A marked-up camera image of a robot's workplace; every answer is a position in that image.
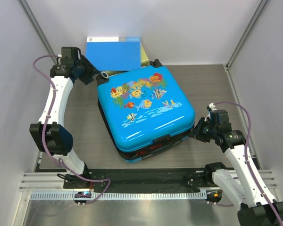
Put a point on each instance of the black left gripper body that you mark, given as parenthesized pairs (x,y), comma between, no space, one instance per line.
(86,74)

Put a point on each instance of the blue white flat box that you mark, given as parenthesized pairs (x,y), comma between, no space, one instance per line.
(95,46)

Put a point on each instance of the aluminium corner post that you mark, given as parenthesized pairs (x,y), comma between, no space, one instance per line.
(36,26)
(247,32)

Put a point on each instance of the yellow-green drawer organizer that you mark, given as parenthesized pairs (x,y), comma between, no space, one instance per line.
(123,57)

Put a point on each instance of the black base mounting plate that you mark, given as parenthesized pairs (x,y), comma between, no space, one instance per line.
(167,180)

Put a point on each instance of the slotted cable duct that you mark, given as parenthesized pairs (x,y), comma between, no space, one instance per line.
(85,196)

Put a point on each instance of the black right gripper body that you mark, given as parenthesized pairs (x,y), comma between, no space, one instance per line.
(209,130)

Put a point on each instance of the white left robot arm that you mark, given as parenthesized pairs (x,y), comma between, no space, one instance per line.
(49,133)

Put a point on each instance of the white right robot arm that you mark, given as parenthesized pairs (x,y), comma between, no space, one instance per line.
(255,204)

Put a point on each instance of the blue suitcase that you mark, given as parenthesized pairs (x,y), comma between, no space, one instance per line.
(145,111)

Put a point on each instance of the aluminium right corner post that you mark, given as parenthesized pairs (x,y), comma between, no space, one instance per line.
(247,32)

